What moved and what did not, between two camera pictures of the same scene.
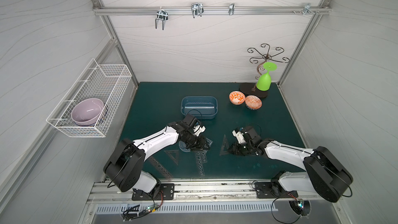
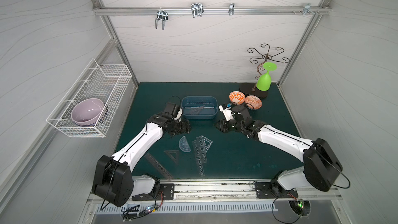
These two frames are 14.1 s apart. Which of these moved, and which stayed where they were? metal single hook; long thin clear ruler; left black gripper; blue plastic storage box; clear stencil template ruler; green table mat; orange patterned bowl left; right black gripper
Moved: left black gripper; right black gripper
Stayed: green table mat; metal single hook; orange patterned bowl left; blue plastic storage box; clear stencil template ruler; long thin clear ruler
